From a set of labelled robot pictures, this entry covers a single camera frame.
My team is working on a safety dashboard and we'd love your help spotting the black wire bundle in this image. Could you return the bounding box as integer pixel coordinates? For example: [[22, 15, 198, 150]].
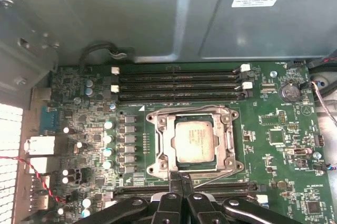
[[306, 50, 337, 71]]

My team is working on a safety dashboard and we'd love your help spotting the thin metal locking lever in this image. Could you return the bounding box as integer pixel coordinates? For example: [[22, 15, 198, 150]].
[[194, 167, 239, 189], [155, 104, 230, 115]]

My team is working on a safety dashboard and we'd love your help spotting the black looped case cable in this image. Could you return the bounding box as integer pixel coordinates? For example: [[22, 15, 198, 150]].
[[78, 41, 135, 68]]

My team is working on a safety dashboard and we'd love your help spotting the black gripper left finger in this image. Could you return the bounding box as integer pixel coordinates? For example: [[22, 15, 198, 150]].
[[75, 172, 184, 224]]

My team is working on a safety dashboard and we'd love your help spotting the CPU socket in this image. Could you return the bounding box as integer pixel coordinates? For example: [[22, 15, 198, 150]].
[[145, 104, 245, 180]]

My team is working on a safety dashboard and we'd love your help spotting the blue rear port connector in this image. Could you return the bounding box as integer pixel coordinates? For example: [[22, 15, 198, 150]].
[[38, 104, 64, 135]]

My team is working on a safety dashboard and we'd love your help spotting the thick black cable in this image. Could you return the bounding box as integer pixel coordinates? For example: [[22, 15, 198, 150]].
[[310, 72, 337, 100]]

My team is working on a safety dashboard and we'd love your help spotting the round coin battery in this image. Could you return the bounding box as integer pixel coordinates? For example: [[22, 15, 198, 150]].
[[280, 82, 301, 103]]

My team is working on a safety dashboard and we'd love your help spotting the silver CPU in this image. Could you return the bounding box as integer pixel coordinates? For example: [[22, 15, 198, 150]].
[[171, 120, 221, 164]]

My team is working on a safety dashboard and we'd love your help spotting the black RAM slot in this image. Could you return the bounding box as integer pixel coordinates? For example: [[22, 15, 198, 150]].
[[110, 81, 254, 93], [109, 91, 250, 103], [110, 63, 251, 76], [109, 75, 250, 84], [114, 180, 260, 193], [113, 191, 269, 205]]

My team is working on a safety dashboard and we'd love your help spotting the red black twisted wire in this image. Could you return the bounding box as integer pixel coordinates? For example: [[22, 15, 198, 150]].
[[0, 156, 67, 204]]

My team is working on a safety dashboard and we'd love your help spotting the internal USB port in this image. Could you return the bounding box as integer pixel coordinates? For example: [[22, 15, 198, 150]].
[[289, 148, 309, 158]]

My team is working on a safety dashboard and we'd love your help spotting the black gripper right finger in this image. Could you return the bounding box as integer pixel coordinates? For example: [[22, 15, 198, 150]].
[[182, 174, 301, 224]]

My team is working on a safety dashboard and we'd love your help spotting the black PC case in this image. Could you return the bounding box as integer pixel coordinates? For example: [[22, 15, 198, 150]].
[[0, 0, 337, 224]]

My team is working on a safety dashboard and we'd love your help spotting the silver socket cover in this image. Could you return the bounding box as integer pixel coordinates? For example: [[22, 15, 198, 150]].
[[155, 108, 235, 175]]

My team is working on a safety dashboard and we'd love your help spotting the green motherboard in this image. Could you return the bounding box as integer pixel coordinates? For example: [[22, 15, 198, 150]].
[[48, 62, 335, 224]]

